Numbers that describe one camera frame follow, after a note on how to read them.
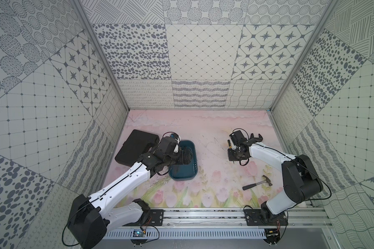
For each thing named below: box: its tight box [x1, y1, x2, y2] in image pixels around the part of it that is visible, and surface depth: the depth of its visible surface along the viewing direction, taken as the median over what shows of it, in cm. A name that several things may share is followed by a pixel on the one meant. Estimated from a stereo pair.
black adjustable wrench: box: [248, 132, 264, 145], surface depth 106 cm
